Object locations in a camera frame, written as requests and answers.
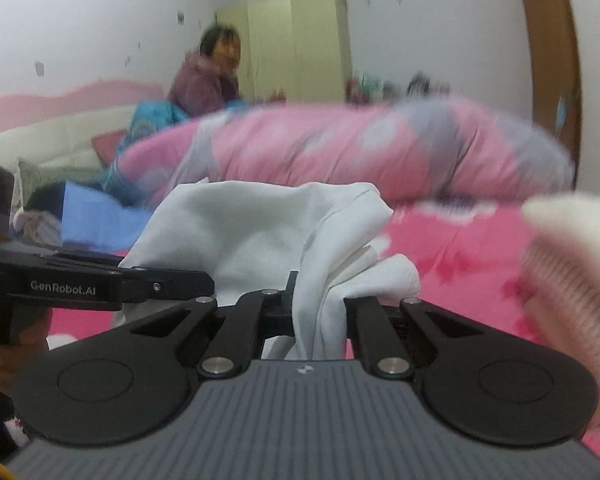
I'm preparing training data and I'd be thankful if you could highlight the white shirt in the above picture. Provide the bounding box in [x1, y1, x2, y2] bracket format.
[122, 181, 420, 361]

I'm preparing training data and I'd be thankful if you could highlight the pile of mixed clothes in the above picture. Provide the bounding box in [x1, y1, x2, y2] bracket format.
[12, 208, 62, 246]

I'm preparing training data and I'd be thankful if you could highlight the operator left hand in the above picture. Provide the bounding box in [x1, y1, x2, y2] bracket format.
[0, 309, 52, 396]

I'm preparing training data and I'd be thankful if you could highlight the blue cloth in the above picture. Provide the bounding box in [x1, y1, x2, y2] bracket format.
[60, 182, 152, 254]

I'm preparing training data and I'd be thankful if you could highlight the black garment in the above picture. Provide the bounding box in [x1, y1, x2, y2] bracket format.
[23, 181, 67, 219]

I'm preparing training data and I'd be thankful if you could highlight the grey patterned pillow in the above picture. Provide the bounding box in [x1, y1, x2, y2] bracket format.
[16, 158, 104, 206]

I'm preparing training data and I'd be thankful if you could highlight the pink floral bed blanket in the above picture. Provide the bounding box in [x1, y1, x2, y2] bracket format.
[9, 194, 600, 461]

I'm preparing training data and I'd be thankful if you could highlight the pink white headboard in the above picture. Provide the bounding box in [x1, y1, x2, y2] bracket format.
[0, 80, 163, 172]

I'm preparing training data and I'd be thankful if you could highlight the red pillow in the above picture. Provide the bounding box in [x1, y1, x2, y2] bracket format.
[91, 129, 126, 167]

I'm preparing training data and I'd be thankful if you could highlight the teal blue blanket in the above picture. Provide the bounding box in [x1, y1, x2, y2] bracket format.
[98, 100, 190, 206]

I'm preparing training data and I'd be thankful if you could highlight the cream folded fleece garment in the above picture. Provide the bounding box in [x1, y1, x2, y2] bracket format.
[521, 193, 600, 266]

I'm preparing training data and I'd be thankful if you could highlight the person in purple jacket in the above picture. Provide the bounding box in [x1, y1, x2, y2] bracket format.
[166, 24, 242, 117]

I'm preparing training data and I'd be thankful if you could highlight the pink grey rolled duvet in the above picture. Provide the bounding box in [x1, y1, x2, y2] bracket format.
[119, 96, 574, 207]

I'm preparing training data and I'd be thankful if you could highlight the yellow green wardrobe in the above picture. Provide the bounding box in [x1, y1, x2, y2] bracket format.
[215, 0, 352, 103]

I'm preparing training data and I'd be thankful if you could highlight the clutter behind duvet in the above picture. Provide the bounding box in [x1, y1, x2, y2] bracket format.
[344, 72, 451, 105]

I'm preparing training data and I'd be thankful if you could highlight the brown wooden door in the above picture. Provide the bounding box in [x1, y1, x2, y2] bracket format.
[522, 0, 582, 164]

